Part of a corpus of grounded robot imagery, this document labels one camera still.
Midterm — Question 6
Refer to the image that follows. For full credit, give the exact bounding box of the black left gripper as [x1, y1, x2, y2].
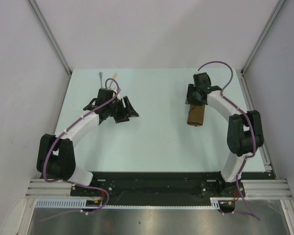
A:
[106, 96, 138, 123]

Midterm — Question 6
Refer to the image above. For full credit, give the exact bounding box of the brown cloth napkin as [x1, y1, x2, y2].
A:
[187, 105, 205, 127]

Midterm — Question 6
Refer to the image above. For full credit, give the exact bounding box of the spoon with wooden handle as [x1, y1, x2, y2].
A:
[109, 73, 118, 88]

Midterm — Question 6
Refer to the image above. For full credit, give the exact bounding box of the metal fork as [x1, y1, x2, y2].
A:
[98, 71, 104, 89]

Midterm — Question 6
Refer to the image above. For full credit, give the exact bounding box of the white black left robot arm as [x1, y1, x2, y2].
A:
[36, 88, 139, 196]

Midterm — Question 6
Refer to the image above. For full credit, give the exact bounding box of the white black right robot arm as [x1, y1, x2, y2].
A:
[186, 73, 264, 196]

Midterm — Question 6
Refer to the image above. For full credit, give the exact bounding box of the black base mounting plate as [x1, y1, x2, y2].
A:
[40, 171, 277, 213]

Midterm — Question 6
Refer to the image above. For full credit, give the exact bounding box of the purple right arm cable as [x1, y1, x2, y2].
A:
[197, 60, 262, 221]

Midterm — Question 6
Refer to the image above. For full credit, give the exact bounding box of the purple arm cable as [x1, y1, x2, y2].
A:
[197, 60, 262, 221]
[36, 78, 121, 222]

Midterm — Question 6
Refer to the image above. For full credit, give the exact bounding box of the aluminium corner post right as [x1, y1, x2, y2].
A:
[240, 0, 294, 74]

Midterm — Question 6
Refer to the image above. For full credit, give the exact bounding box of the aluminium corner post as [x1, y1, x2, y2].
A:
[240, 0, 294, 74]
[25, 0, 73, 75]

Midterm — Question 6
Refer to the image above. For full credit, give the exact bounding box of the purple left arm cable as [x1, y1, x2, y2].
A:
[36, 78, 121, 222]

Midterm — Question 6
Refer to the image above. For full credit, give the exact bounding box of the aluminium front rail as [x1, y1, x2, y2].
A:
[25, 179, 293, 200]

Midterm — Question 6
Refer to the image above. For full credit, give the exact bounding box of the white slotted cable duct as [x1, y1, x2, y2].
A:
[35, 197, 222, 209]

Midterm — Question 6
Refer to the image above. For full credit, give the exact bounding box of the aluminium corner post left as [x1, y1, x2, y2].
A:
[25, 0, 73, 75]

